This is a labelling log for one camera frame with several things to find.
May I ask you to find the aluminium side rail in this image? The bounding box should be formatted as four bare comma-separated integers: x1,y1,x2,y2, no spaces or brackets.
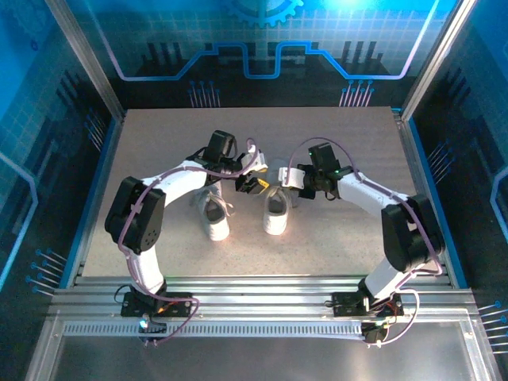
392,110,457,287

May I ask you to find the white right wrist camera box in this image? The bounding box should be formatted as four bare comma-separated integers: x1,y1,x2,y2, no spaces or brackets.
277,166,306,188

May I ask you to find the aluminium corner post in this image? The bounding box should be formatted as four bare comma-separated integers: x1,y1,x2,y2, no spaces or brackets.
400,0,477,122
43,0,126,122

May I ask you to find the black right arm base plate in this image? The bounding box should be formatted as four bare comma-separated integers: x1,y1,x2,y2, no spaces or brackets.
331,291,405,318

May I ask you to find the white sneaker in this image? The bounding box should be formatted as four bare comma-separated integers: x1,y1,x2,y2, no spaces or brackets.
192,180,235,242
262,158,297,236

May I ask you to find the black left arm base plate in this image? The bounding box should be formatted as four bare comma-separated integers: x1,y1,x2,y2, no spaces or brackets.
121,291,194,318

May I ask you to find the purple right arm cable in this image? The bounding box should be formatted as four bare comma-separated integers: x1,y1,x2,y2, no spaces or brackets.
285,137,444,349

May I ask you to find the aluminium frame rail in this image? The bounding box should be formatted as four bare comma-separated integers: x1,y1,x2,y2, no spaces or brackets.
49,275,475,318

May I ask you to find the slotted grey cable duct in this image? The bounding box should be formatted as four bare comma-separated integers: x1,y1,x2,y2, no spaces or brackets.
63,320,368,338

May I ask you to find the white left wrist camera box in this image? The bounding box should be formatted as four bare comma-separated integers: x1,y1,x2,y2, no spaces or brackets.
241,144,267,174

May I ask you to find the blue table edge trim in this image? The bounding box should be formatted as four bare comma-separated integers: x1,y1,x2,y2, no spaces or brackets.
59,117,122,289
406,117,469,289

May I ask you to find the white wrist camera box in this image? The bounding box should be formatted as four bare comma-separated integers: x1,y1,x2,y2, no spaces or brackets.
277,166,306,188
241,144,267,174

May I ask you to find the black connector module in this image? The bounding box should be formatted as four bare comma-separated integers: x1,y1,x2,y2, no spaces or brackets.
137,313,167,346
363,321,392,347

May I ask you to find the grey metal front panel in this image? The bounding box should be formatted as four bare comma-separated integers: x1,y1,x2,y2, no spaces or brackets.
23,317,501,381

